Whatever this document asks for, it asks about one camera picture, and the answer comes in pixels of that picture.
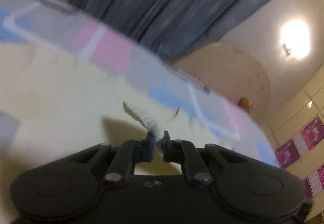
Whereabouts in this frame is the cream knit sweater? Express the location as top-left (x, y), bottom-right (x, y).
top-left (1, 44), bottom-right (232, 223)

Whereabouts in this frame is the orange patterned cloth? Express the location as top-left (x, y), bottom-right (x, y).
top-left (238, 97), bottom-right (254, 114)

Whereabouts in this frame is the patterned grey pink bedsheet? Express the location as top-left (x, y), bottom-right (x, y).
top-left (1, 0), bottom-right (277, 165)

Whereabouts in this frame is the magenta wall poster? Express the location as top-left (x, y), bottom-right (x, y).
top-left (275, 116), bottom-right (323, 198)

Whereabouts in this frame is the wall lamp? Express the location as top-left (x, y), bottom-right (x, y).
top-left (282, 43), bottom-right (296, 60)

